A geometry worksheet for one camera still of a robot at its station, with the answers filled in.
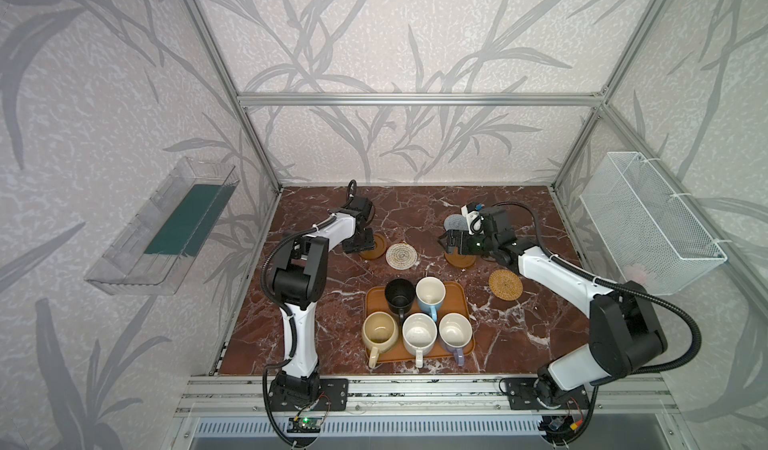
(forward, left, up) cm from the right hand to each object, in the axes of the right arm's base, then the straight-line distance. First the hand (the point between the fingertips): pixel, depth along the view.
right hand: (450, 231), depth 89 cm
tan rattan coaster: (-10, -18, -15) cm, 26 cm away
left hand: (+6, +27, -12) cm, 30 cm away
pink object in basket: (-17, -43, +6) cm, 47 cm away
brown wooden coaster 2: (-1, -4, -15) cm, 16 cm away
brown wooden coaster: (+3, +22, -14) cm, 27 cm away
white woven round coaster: (-1, +15, -14) cm, 20 cm away
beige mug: (-25, +21, -13) cm, 35 cm away
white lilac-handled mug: (-26, -1, -13) cm, 29 cm away
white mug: (-26, +10, -13) cm, 30 cm away
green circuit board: (-46, +38, -15) cm, 62 cm away
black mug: (-15, +15, -11) cm, 24 cm away
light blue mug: (-15, +6, -12) cm, 20 cm away
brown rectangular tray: (-16, -2, -14) cm, 22 cm away
